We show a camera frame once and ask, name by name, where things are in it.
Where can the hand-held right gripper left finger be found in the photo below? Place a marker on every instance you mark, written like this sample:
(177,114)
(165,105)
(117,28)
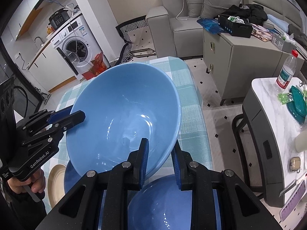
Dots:
(144,163)

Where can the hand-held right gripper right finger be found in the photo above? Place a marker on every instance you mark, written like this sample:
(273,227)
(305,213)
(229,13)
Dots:
(176,170)

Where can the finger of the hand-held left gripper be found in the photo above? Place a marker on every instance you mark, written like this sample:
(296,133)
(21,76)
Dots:
(74,118)
(60,113)

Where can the cream round plate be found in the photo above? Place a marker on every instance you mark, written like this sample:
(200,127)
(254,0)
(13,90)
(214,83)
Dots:
(56,184)

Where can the light blue bowl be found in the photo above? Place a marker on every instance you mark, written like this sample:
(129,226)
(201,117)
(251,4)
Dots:
(120,115)

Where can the person's left forearm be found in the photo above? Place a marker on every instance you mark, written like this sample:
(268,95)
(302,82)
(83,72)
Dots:
(19,210)

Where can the person's left hand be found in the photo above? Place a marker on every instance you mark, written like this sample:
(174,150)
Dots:
(38,182)

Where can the floor mop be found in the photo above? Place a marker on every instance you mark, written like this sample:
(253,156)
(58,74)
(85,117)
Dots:
(45,97)

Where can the white lower kitchen cabinets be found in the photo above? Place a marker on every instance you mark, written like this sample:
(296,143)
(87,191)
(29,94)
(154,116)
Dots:
(50,69)

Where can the white kitchen cabinets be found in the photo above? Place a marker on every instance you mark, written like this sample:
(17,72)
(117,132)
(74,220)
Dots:
(26,7)
(50,69)

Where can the red paper bag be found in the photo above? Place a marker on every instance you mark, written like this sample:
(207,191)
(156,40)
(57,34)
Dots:
(97,64)

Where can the dark glass door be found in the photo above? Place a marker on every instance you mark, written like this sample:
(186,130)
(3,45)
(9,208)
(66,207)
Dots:
(14,71)

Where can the white washing machine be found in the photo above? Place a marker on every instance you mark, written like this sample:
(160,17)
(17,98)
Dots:
(79,43)

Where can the metal kitchen faucet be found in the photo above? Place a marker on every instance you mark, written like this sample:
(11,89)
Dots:
(39,40)

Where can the black pressure cooker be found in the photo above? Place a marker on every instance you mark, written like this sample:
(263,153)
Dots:
(57,18)

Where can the marble top side table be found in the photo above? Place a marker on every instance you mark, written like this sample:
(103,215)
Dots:
(268,115)

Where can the black white patterned cushion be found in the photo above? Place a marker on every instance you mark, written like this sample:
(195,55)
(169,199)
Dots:
(134,26)

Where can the white upper kitchen cabinets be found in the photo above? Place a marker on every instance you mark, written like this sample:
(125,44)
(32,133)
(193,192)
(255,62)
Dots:
(26,7)

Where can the beige earbud case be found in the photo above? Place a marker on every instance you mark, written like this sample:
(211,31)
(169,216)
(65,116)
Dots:
(295,164)

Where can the purple ridged strip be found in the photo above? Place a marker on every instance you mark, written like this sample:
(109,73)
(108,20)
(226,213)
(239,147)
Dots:
(292,201)

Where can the beige side cabinet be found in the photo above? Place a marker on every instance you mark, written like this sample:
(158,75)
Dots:
(244,62)

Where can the beige sofa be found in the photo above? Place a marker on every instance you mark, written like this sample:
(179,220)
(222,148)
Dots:
(165,28)

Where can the white cup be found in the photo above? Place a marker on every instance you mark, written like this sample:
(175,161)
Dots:
(301,142)

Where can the green packets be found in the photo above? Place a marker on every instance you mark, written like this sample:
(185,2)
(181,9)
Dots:
(284,98)

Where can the clear plastic water bottle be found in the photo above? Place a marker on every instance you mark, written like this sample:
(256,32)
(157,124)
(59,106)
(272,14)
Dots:
(286,71)

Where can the blue plastic bag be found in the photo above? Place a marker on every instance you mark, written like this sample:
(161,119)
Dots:
(211,25)

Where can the black open box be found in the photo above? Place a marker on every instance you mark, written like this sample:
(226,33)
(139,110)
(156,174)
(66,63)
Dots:
(236,30)

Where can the printed papers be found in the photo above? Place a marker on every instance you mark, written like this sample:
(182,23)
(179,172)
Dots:
(261,32)

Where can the tissue box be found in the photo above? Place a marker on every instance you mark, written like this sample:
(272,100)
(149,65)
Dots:
(281,42)

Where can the grey sofa cushion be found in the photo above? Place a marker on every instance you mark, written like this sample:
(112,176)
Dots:
(191,0)
(220,1)

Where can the black jacket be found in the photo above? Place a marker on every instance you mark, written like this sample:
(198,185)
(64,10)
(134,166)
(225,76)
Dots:
(251,12)

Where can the light blue pillow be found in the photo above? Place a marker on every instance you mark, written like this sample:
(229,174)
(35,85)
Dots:
(277,21)

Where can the white wall socket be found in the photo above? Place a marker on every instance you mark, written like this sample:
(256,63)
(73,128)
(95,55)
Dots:
(18,54)

